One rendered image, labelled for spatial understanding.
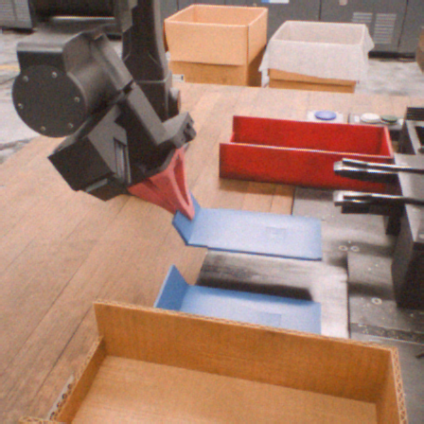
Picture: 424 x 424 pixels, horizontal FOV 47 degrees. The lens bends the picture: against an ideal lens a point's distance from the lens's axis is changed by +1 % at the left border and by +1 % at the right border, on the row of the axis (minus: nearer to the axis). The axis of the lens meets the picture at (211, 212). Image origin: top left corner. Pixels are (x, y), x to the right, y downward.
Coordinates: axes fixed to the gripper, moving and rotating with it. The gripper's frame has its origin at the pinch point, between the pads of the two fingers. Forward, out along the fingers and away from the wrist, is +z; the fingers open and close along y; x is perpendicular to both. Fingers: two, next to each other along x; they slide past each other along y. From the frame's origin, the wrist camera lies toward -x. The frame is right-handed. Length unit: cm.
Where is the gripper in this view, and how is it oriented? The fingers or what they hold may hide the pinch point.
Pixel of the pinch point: (186, 212)
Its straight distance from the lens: 52.1
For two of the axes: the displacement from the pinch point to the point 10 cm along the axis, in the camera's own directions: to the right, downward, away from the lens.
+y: 8.6, -3.3, -3.9
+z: 4.9, 7.7, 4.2
